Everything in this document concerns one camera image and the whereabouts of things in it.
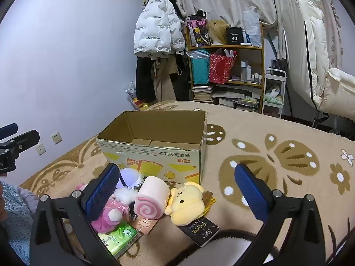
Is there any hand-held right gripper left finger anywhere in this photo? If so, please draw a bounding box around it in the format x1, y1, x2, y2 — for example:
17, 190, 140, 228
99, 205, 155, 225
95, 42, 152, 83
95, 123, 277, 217
29, 163, 122, 266

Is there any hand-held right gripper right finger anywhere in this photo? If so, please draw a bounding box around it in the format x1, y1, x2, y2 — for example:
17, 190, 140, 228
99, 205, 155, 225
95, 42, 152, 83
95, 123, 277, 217
234, 163, 326, 266

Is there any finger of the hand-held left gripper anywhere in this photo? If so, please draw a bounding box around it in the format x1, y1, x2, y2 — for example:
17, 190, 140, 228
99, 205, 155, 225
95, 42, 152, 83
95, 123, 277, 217
0, 130, 40, 155
0, 123, 18, 139

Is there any pink plush doll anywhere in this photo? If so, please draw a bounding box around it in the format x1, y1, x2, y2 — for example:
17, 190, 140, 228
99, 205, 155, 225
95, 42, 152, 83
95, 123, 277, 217
75, 182, 134, 232

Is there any purple-haired plush doll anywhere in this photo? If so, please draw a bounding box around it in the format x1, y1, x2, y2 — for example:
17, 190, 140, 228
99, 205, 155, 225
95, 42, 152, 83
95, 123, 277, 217
118, 168, 146, 191

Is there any green tissue pack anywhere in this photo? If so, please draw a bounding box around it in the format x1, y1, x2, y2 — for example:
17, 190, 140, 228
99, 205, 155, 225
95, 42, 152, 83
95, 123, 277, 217
97, 221, 141, 258

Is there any pink swirl roll plush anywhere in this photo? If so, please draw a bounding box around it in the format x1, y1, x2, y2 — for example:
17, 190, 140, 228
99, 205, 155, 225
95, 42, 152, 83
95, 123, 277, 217
133, 176, 170, 220

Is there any black tissue pack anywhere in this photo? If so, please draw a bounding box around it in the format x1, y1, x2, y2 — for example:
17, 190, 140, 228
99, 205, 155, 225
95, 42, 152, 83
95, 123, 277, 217
177, 217, 221, 247

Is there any printed cardboard box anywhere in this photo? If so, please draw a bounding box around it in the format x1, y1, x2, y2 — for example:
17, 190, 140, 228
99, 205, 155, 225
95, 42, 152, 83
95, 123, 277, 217
97, 110, 208, 185

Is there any yellow bear plush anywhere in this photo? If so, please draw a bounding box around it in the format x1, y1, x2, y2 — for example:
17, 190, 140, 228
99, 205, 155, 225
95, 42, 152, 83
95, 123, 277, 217
164, 181, 206, 225

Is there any person's left forearm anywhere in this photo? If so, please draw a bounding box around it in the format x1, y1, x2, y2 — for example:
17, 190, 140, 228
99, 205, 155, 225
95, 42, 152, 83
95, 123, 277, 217
0, 181, 38, 264

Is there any orange bear card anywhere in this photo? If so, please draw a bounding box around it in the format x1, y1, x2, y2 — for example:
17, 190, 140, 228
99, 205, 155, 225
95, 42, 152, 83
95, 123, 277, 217
130, 217, 160, 235

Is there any white plush in trolley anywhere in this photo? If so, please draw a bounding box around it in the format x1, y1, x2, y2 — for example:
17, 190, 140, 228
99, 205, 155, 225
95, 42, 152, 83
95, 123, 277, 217
265, 86, 283, 102

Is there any plastic-wrapped toy bundle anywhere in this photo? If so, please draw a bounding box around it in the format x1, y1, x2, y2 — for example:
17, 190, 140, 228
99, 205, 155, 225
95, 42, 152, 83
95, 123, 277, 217
125, 82, 152, 110

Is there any neat stack of books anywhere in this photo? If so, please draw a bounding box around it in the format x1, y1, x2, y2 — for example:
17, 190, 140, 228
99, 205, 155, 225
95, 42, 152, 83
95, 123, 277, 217
192, 85, 215, 104

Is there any row of cosmetic bottles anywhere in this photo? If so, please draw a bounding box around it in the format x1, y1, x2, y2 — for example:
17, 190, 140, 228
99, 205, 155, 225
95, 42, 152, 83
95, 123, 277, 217
240, 61, 262, 83

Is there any white trolley cart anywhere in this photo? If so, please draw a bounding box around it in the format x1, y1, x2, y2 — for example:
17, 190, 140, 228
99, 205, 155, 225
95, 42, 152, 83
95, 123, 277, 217
262, 69, 287, 118

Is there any black hanging coat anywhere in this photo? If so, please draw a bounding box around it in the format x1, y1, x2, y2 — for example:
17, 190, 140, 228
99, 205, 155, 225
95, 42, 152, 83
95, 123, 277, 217
136, 55, 156, 103

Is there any red gift bag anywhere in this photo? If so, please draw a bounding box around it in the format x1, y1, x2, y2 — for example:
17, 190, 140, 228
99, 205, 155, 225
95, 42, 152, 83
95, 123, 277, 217
209, 48, 237, 84

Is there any beige hanging garment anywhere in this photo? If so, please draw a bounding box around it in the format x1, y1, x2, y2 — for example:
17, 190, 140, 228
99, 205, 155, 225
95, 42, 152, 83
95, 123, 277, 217
151, 57, 181, 102

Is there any teal bag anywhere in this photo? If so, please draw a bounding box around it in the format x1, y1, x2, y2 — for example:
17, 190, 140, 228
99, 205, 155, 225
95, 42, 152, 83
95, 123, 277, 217
190, 50, 210, 85

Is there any wooden shelf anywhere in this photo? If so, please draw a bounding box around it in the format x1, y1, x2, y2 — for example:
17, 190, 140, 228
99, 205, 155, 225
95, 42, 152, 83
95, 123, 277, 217
185, 23, 264, 113

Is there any cream padded chair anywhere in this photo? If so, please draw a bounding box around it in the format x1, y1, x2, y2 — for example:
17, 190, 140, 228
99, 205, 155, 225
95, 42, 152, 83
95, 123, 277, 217
281, 0, 355, 119

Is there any black box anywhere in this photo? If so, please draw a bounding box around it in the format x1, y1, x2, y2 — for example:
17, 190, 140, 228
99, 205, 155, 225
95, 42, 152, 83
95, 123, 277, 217
226, 27, 244, 45

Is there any blonde wig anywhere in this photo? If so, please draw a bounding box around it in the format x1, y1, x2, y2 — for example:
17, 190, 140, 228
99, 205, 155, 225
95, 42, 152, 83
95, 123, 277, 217
206, 20, 228, 45

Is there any white plastic bag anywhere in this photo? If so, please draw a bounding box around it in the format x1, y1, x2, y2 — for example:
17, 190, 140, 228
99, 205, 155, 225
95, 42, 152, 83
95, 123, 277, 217
243, 10, 262, 47

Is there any pink and black printed bag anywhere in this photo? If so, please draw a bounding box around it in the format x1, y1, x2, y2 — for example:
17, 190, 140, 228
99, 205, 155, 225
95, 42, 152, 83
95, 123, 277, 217
186, 10, 208, 47

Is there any white puffer jacket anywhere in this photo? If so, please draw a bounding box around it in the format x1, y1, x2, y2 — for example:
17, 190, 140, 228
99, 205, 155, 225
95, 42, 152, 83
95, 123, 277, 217
134, 0, 186, 56

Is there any brown keychain charm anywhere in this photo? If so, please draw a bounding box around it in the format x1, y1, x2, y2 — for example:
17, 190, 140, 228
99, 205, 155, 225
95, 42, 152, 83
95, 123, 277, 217
201, 191, 217, 215

